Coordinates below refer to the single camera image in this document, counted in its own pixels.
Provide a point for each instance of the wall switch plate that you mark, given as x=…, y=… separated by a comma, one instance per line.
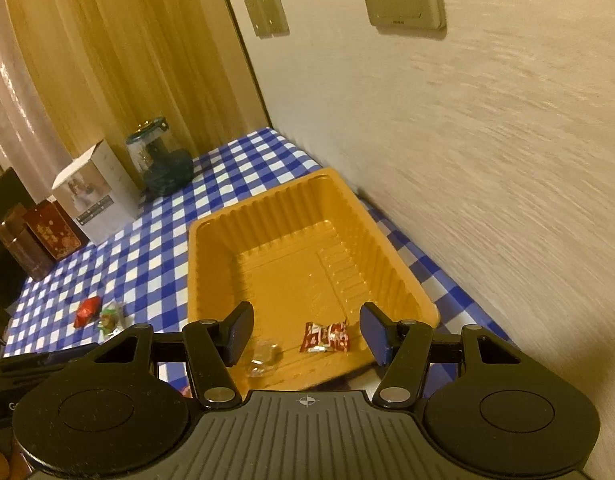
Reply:
x=273, y=7
x=252, y=17

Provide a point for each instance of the yellow curtain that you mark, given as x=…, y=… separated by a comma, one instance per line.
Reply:
x=137, y=50

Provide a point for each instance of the red and white snack packet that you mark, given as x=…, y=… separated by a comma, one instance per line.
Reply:
x=325, y=337

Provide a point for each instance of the small shiny red candy packet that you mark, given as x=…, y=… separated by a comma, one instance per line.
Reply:
x=87, y=311

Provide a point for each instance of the blue checkered tablecloth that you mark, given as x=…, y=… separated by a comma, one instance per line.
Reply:
x=152, y=260

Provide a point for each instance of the clear candy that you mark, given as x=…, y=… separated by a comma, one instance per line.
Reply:
x=262, y=357

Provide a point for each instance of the small green candy packet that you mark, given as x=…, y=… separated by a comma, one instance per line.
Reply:
x=111, y=316

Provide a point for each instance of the orange plastic tray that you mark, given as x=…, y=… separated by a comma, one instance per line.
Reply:
x=277, y=270

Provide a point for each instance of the green lidded glass jar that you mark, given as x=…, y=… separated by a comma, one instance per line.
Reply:
x=160, y=160

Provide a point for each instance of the sheer pink curtain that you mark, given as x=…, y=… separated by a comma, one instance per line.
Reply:
x=17, y=110

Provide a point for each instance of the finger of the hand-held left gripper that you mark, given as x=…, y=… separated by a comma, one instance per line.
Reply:
x=32, y=365

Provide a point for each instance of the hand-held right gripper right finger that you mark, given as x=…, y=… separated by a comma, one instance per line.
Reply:
x=375, y=332

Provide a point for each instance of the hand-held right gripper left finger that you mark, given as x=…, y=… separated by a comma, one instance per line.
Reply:
x=240, y=332

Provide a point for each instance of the white carton box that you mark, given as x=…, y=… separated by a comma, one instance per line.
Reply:
x=95, y=195

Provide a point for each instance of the brown canister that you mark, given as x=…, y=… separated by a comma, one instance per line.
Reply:
x=22, y=245

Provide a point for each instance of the red patterned tin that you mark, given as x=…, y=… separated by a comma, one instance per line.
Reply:
x=55, y=232

